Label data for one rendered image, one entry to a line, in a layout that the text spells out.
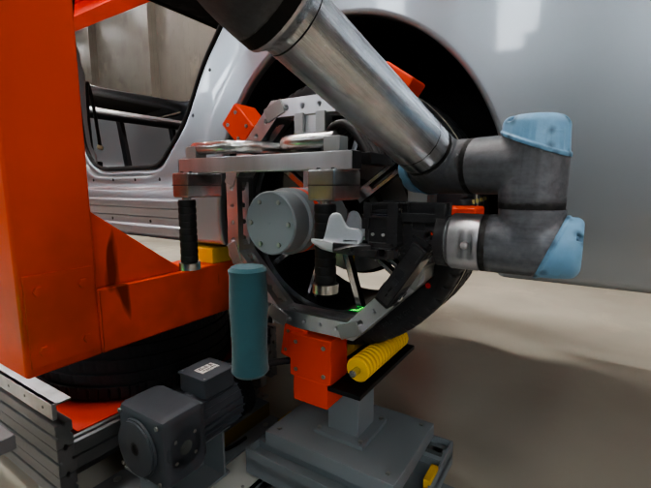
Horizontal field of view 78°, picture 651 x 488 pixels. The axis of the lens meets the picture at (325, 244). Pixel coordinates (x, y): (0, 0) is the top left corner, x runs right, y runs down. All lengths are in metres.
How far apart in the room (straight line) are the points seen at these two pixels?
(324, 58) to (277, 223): 0.43
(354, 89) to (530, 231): 0.26
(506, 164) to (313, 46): 0.26
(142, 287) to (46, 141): 0.40
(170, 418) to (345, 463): 0.45
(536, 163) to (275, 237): 0.48
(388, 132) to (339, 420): 0.91
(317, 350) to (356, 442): 0.34
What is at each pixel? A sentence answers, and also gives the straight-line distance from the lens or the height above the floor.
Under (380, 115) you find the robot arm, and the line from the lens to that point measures 0.47.
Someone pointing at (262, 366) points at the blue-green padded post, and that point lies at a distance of 0.98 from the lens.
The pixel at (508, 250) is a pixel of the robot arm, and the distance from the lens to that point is 0.52.
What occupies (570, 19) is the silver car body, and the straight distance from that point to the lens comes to 0.89.
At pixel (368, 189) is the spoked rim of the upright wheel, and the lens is 0.96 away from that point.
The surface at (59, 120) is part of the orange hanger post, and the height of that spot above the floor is 1.06.
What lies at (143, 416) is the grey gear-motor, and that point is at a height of 0.40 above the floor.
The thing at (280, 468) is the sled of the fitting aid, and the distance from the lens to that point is 1.26.
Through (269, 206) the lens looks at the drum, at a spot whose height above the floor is 0.88.
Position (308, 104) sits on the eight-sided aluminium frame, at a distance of 0.93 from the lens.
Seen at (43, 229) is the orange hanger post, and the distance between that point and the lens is 1.03.
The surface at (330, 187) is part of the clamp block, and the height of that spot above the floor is 0.92.
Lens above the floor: 0.92
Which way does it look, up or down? 8 degrees down
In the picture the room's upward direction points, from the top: straight up
